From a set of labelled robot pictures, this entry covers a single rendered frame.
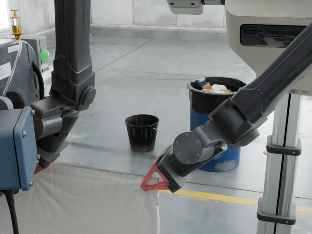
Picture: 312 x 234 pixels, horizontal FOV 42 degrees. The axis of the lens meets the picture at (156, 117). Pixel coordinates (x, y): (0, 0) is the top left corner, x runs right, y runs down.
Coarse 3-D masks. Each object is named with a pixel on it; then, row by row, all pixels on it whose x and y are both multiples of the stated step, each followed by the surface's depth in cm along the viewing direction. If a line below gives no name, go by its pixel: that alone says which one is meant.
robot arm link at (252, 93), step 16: (304, 32) 61; (288, 48) 63; (304, 48) 62; (272, 64) 66; (288, 64) 64; (304, 64) 62; (256, 80) 69; (272, 80) 66; (288, 80) 65; (240, 96) 71; (256, 96) 69; (272, 96) 67; (224, 112) 74; (240, 112) 73; (256, 112) 70; (240, 128) 73
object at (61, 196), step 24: (48, 168) 92; (72, 168) 90; (24, 192) 96; (48, 192) 94; (72, 192) 92; (96, 192) 90; (120, 192) 89; (144, 192) 87; (0, 216) 101; (24, 216) 99; (48, 216) 97; (72, 216) 95; (96, 216) 93; (120, 216) 91; (144, 216) 89
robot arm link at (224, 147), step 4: (216, 144) 74; (220, 144) 76; (224, 144) 77; (216, 148) 76; (220, 148) 76; (224, 148) 77; (216, 152) 77; (220, 152) 77; (212, 156) 77; (208, 160) 78
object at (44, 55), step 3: (42, 51) 103; (45, 51) 104; (42, 54) 103; (45, 54) 103; (48, 54) 104; (42, 57) 103; (45, 57) 103; (48, 57) 104; (42, 60) 104; (45, 60) 104
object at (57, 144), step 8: (48, 136) 86; (56, 136) 86; (64, 136) 87; (40, 144) 87; (48, 144) 87; (56, 144) 88; (64, 144) 93; (40, 152) 87; (48, 152) 88; (56, 152) 89; (40, 160) 86; (48, 160) 86
